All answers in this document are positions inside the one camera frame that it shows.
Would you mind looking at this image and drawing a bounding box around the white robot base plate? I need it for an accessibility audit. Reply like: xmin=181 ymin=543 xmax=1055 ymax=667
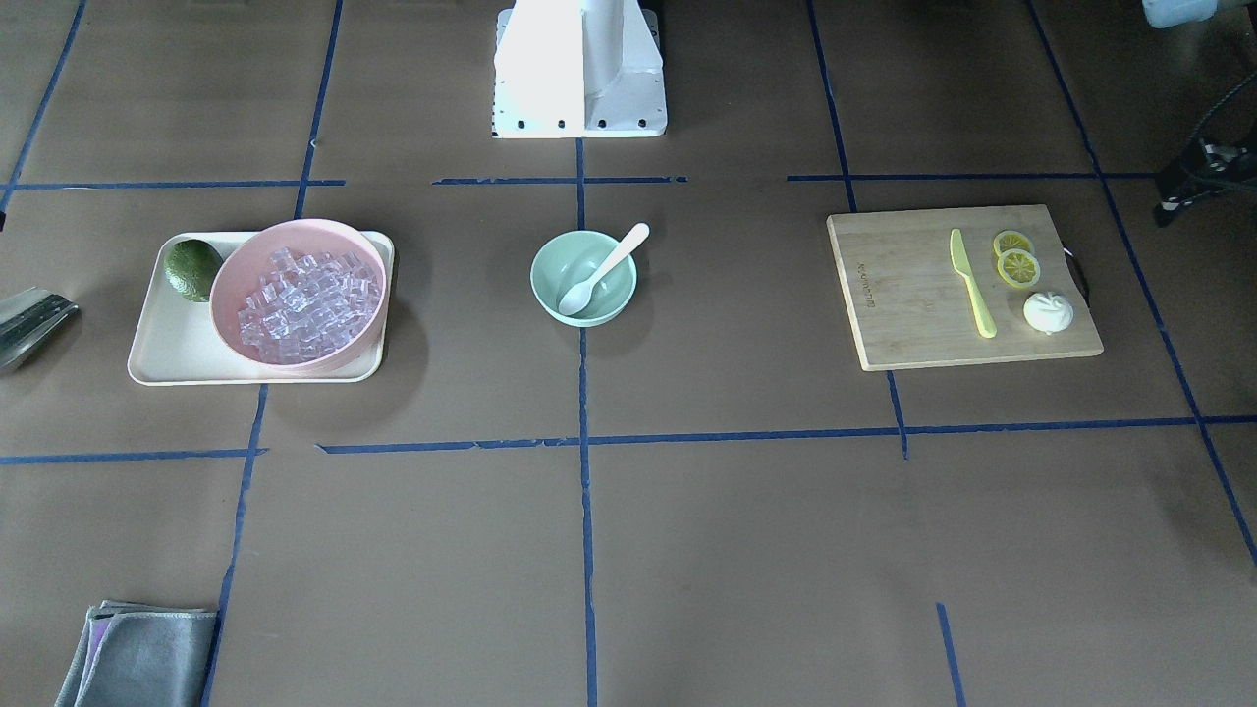
xmin=491 ymin=1 xmax=669 ymax=138

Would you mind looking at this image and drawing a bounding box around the cream plastic tray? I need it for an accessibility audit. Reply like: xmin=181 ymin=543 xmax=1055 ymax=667
xmin=127 ymin=230 xmax=387 ymax=386

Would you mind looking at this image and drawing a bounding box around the green bowl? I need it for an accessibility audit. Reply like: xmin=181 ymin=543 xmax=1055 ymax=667
xmin=529 ymin=230 xmax=639 ymax=328

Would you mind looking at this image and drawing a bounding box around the grey folded cloth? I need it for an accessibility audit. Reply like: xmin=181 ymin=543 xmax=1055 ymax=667
xmin=54 ymin=600 xmax=217 ymax=706

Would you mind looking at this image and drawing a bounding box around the white steamed bun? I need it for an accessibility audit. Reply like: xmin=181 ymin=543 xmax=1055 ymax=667
xmin=1022 ymin=292 xmax=1073 ymax=335

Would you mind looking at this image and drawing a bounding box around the green lime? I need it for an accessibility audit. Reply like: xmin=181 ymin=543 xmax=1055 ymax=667
xmin=162 ymin=239 xmax=224 ymax=303

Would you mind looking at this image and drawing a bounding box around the white plastic spoon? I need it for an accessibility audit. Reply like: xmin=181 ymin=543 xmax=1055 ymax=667
xmin=558 ymin=221 xmax=651 ymax=326

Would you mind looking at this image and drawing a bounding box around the metal ice scoop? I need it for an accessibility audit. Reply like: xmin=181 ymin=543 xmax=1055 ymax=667
xmin=1 ymin=288 xmax=80 ymax=375

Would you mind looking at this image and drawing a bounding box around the bamboo cutting board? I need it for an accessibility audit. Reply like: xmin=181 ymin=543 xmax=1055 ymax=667
xmin=827 ymin=204 xmax=1104 ymax=371

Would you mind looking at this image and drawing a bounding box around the upper lemon slice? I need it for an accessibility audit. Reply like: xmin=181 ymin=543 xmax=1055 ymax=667
xmin=996 ymin=247 xmax=1042 ymax=288

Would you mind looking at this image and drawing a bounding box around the pile of ice cubes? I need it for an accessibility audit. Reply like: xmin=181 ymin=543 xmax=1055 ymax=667
xmin=238 ymin=247 xmax=383 ymax=365

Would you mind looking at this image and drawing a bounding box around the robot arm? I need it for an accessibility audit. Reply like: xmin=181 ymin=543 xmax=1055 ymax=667
xmin=1141 ymin=0 xmax=1254 ymax=28

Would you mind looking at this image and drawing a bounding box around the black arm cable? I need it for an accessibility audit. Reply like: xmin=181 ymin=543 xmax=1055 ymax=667
xmin=1174 ymin=69 xmax=1257 ymax=187

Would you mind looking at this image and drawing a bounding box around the yellow plastic knife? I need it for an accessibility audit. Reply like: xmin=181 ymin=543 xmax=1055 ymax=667
xmin=949 ymin=228 xmax=998 ymax=338

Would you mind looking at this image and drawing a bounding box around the pink bowl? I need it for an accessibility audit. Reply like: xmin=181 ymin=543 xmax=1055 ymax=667
xmin=210 ymin=218 xmax=393 ymax=382

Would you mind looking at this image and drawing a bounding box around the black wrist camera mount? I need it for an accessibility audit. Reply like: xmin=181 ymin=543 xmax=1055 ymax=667
xmin=1153 ymin=133 xmax=1256 ymax=228

